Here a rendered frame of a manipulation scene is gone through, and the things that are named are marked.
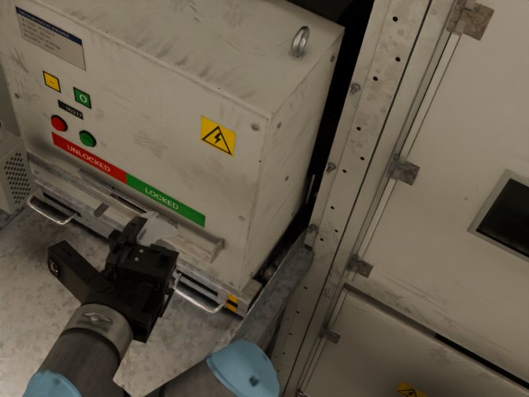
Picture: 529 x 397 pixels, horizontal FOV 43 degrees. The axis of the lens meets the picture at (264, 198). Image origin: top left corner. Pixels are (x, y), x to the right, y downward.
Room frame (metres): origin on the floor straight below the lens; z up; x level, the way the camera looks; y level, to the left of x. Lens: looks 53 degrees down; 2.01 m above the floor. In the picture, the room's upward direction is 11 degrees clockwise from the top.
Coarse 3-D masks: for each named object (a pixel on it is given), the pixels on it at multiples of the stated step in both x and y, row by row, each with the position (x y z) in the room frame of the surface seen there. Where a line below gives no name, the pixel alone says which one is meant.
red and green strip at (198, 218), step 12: (60, 144) 0.74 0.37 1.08; (72, 144) 0.73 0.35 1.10; (84, 156) 0.72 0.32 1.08; (96, 156) 0.71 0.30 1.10; (108, 168) 0.70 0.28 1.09; (120, 180) 0.69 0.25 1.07; (132, 180) 0.68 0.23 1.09; (144, 192) 0.67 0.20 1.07; (156, 192) 0.66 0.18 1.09; (168, 204) 0.65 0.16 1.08; (180, 204) 0.64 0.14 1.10; (192, 216) 0.64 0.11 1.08; (204, 216) 0.63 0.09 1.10
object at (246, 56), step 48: (48, 0) 0.74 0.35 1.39; (96, 0) 0.76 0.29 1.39; (144, 0) 0.78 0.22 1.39; (192, 0) 0.80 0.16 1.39; (240, 0) 0.82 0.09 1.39; (144, 48) 0.68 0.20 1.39; (192, 48) 0.70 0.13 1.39; (240, 48) 0.72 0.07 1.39; (288, 48) 0.73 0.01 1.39; (336, 48) 0.79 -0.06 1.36; (240, 96) 0.62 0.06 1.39; (288, 96) 0.64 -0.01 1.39; (288, 144) 0.68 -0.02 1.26; (288, 192) 0.73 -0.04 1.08; (240, 288) 0.60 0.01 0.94
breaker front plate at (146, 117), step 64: (0, 0) 0.76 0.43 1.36; (64, 64) 0.72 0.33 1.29; (128, 64) 0.68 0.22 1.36; (128, 128) 0.68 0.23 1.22; (192, 128) 0.64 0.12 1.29; (256, 128) 0.60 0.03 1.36; (128, 192) 0.68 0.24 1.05; (192, 192) 0.64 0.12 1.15; (256, 192) 0.60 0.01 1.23; (192, 256) 0.64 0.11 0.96
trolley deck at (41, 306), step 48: (0, 240) 0.65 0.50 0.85; (48, 240) 0.67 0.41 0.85; (96, 240) 0.70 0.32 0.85; (0, 288) 0.55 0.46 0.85; (48, 288) 0.57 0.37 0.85; (192, 288) 0.63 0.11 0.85; (288, 288) 0.67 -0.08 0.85; (0, 336) 0.46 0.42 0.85; (48, 336) 0.48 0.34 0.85; (192, 336) 0.53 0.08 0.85; (0, 384) 0.38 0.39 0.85; (144, 384) 0.42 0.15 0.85
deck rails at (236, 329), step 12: (24, 204) 0.75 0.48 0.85; (0, 216) 0.71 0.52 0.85; (12, 216) 0.71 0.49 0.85; (0, 228) 0.68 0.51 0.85; (288, 240) 0.78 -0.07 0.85; (300, 240) 0.76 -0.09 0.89; (276, 252) 0.75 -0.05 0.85; (288, 252) 0.71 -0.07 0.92; (276, 264) 0.72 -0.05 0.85; (288, 264) 0.72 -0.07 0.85; (276, 276) 0.67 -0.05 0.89; (264, 288) 0.62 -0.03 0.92; (264, 300) 0.63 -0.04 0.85; (252, 312) 0.58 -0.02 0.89; (228, 324) 0.57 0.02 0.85; (240, 324) 0.54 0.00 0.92; (252, 324) 0.58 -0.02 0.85; (228, 336) 0.54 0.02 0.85; (240, 336) 0.55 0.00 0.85; (216, 348) 0.51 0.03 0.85
